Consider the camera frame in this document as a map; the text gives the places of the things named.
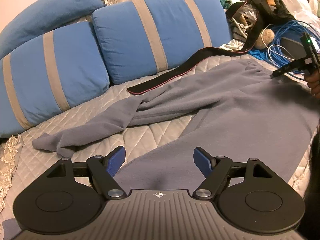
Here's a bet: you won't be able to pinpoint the grey-blue fleece pants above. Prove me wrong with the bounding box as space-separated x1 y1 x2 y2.
33 60 319 191

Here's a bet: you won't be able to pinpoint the person right hand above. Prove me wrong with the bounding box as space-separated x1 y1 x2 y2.
304 69 320 99

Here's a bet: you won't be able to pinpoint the brown plush toy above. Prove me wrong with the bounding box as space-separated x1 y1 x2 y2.
254 29 275 50

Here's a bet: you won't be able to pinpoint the black bag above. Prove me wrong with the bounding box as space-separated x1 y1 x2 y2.
249 0 295 25

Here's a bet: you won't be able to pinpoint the grey quilted bedspread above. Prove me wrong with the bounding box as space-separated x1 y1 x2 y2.
0 53 312 233

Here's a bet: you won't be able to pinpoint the white crumpled cloth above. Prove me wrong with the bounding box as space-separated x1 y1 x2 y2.
219 39 244 51

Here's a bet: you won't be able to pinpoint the blue pillow grey stripes left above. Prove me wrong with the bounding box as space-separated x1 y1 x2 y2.
1 22 110 138

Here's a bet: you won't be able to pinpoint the blue pillow grey stripes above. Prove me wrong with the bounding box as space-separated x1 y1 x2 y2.
92 0 232 85
1 22 110 138

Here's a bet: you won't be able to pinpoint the blue pillow grey stripes right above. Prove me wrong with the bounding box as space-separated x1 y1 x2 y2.
92 0 232 85

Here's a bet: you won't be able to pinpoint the plain blue pillow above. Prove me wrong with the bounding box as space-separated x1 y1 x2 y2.
1 0 104 58

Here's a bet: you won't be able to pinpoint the blue coiled cable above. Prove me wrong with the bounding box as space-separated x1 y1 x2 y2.
267 19 318 74

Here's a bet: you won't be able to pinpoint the white thin cable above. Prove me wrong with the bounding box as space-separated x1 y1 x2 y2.
260 23 298 63

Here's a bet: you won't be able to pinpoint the black strap red edge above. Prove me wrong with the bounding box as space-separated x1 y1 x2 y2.
127 15 264 95

